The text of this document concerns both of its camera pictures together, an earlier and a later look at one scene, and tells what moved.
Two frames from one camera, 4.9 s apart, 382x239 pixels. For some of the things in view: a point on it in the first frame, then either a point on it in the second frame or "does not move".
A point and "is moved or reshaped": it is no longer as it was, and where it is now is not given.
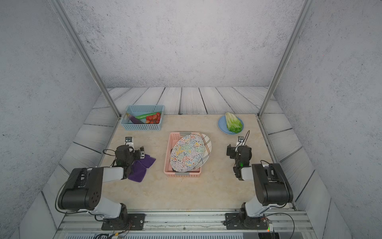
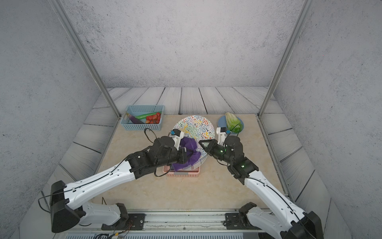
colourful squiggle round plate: (186, 153) -> (198, 128)
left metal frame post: (86, 56) does not move
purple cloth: (139, 168) is moved or reshaped
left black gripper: (138, 157) -> (183, 157)
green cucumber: (145, 115) does not move
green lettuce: (233, 123) does not move
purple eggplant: (134, 120) does not move
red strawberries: (154, 119) does not move
